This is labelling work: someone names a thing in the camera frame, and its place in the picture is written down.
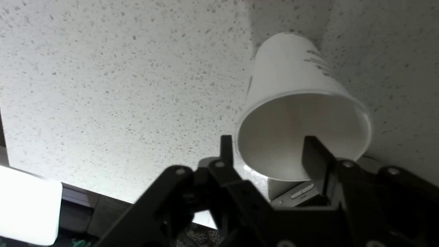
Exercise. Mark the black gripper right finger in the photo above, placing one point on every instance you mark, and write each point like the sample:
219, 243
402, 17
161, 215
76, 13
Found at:
389, 208

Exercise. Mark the white starbucks paper cup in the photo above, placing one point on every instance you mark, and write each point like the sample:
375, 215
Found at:
292, 95

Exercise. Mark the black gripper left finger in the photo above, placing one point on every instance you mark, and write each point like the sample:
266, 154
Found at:
159, 216

